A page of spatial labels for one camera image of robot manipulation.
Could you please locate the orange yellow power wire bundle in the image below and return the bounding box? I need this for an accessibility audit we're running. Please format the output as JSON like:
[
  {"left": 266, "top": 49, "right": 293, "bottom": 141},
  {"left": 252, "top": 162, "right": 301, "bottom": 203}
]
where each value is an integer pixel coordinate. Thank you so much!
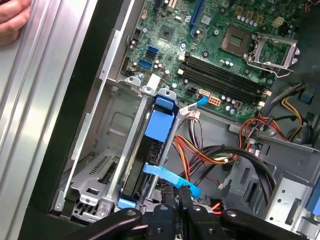
[{"left": 173, "top": 134, "right": 238, "bottom": 186}]

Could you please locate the light blue data wire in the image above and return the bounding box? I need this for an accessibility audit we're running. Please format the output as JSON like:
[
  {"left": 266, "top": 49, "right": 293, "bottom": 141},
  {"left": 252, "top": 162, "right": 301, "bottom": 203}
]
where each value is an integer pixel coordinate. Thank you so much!
[{"left": 143, "top": 163, "right": 203, "bottom": 198}]

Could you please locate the grey metal disk bay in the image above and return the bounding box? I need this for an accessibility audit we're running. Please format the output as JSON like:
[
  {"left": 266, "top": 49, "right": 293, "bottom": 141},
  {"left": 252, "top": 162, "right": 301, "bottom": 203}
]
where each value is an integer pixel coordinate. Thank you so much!
[{"left": 53, "top": 74, "right": 182, "bottom": 216}]

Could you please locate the blue wire with white tag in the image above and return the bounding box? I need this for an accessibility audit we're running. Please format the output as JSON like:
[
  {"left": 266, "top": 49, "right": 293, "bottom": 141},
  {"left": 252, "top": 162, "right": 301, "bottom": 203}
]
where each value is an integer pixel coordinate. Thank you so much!
[{"left": 178, "top": 95, "right": 209, "bottom": 116}]

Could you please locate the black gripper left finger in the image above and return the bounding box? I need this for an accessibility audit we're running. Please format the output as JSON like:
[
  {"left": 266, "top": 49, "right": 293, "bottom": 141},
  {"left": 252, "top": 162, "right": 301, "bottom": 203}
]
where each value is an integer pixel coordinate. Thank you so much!
[{"left": 65, "top": 183, "right": 180, "bottom": 240}]

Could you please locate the metal locking lever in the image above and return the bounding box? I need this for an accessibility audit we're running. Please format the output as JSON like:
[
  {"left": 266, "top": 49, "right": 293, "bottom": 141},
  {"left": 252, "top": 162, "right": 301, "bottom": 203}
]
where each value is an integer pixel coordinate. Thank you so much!
[{"left": 246, "top": 59, "right": 296, "bottom": 79}]

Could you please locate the black RAM slot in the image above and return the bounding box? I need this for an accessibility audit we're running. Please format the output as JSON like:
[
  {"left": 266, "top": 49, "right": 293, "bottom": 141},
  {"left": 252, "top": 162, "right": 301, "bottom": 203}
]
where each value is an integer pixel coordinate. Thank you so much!
[
  {"left": 182, "top": 65, "right": 266, "bottom": 103},
  {"left": 184, "top": 57, "right": 271, "bottom": 98},
  {"left": 184, "top": 51, "right": 273, "bottom": 94},
  {"left": 180, "top": 71, "right": 262, "bottom": 108}
]

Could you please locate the metal socket cover frame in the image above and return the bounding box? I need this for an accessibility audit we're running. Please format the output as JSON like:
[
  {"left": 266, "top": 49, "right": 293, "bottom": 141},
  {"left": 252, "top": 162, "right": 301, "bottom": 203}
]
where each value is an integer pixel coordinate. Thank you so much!
[{"left": 246, "top": 33, "right": 300, "bottom": 74}]

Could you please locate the thick black cable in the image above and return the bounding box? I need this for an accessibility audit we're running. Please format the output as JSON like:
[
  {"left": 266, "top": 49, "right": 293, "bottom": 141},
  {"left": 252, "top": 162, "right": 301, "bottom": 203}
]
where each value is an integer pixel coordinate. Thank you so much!
[{"left": 201, "top": 145, "right": 277, "bottom": 202}]

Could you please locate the blue expansion slot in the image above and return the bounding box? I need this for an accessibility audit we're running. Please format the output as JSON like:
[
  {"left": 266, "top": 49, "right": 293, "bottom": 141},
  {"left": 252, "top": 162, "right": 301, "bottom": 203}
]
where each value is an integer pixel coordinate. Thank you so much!
[{"left": 190, "top": 0, "right": 204, "bottom": 39}]

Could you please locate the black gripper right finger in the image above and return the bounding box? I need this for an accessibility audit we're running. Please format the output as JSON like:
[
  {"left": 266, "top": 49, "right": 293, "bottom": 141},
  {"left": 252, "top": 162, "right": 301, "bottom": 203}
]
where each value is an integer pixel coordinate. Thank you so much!
[{"left": 179, "top": 185, "right": 310, "bottom": 240}]

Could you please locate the CPU socket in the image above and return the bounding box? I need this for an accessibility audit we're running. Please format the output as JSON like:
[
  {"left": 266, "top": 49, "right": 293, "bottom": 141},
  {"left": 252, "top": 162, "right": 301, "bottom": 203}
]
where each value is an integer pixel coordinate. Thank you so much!
[{"left": 220, "top": 24, "right": 251, "bottom": 55}]

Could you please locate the grey metal drive cage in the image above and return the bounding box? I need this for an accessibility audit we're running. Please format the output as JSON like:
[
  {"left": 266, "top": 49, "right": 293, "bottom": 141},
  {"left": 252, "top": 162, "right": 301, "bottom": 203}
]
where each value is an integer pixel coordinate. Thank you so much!
[{"left": 224, "top": 119, "right": 320, "bottom": 240}]

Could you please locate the blue plastic cage latch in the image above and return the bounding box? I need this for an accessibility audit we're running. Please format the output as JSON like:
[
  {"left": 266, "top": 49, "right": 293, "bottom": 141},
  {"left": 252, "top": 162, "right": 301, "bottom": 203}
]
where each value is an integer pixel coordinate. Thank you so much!
[{"left": 306, "top": 179, "right": 320, "bottom": 226}]

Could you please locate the hard disk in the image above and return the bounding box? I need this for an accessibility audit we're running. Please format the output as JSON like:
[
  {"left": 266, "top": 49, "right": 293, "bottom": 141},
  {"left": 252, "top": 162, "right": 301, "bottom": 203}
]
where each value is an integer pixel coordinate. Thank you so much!
[{"left": 118, "top": 95, "right": 177, "bottom": 209}]

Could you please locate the person hand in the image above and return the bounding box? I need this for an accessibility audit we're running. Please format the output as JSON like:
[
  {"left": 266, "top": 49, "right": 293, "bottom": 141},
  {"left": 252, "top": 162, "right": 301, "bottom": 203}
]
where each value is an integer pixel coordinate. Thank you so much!
[{"left": 0, "top": 0, "right": 33, "bottom": 47}]

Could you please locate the green motherboard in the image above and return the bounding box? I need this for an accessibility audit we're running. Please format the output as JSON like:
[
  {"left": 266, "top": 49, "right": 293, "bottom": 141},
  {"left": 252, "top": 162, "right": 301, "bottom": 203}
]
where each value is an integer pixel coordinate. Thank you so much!
[{"left": 119, "top": 0, "right": 309, "bottom": 124}]

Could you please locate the red yellow supply wire bundle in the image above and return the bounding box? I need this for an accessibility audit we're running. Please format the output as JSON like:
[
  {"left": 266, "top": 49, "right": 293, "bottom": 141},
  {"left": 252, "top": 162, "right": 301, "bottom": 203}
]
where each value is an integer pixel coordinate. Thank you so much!
[{"left": 237, "top": 82, "right": 314, "bottom": 151}]

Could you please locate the black open PC case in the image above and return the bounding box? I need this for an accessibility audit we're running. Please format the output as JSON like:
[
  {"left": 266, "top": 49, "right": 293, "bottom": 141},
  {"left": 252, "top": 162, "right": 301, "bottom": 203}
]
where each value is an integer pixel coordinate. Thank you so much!
[{"left": 24, "top": 0, "right": 320, "bottom": 240}]

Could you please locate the grey power supply unit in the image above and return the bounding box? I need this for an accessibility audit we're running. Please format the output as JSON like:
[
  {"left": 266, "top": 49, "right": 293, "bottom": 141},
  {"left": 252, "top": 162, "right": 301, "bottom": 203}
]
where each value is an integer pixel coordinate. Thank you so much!
[{"left": 292, "top": 12, "right": 320, "bottom": 86}]

